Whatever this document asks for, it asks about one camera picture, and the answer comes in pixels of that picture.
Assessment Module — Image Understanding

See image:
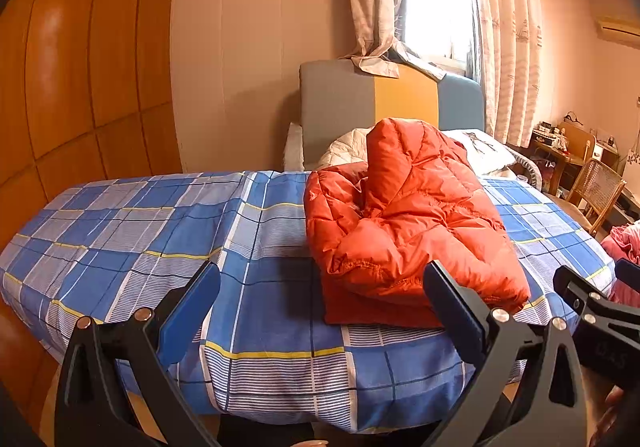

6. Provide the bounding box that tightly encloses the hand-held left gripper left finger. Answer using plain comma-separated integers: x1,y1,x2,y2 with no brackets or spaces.
54,261,222,447

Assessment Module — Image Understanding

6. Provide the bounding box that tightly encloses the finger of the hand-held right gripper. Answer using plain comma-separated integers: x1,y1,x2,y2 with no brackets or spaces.
615,258,640,284
552,264,640,328

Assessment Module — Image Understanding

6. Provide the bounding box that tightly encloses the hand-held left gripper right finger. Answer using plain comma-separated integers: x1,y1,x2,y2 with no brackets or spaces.
420,259,588,447

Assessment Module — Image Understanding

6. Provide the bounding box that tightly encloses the orange down jacket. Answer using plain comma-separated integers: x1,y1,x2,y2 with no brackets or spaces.
303,117,532,329

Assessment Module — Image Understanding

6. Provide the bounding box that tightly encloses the person's right hand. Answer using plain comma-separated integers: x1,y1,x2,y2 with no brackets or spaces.
590,386,628,447

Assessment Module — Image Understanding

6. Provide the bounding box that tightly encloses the pink cloth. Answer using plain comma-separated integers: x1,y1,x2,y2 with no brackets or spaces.
600,221,640,305

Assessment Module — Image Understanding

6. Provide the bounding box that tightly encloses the blue plaid bed sheet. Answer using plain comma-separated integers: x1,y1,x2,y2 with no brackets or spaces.
0,170,618,435

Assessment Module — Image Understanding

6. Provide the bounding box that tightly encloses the rattan chair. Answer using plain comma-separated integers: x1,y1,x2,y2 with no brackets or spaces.
566,158,627,235

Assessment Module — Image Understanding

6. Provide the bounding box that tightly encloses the wooden desk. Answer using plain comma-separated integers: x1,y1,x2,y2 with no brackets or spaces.
530,122,621,195

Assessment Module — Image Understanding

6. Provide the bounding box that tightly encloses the grey mesh bed bumper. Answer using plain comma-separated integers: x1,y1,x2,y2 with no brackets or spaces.
507,158,543,189

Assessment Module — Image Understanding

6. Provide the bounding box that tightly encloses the light wooden chair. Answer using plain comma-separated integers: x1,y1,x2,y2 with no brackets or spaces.
557,121,597,159

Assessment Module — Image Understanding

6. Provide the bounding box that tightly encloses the white printed pillow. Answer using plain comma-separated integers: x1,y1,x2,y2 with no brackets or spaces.
442,128,516,176

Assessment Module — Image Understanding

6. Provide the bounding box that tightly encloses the beige quilted comforter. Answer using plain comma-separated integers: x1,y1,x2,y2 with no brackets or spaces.
317,127,373,172

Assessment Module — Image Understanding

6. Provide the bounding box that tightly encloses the white bedside guard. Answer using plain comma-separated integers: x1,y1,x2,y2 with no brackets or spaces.
282,122,306,173

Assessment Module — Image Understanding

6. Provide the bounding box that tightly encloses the grey yellow teal headboard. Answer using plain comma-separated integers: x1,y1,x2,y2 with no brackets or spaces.
299,58,487,170

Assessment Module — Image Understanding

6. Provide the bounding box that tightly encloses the wooden panelled wardrobe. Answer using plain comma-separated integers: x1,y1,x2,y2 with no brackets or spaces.
0,0,183,248

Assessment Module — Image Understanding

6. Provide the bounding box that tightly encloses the bright window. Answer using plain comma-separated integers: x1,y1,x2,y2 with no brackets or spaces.
400,0,483,78

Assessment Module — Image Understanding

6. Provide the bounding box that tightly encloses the wall air conditioner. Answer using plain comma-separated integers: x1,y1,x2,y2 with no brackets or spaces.
594,16,640,39

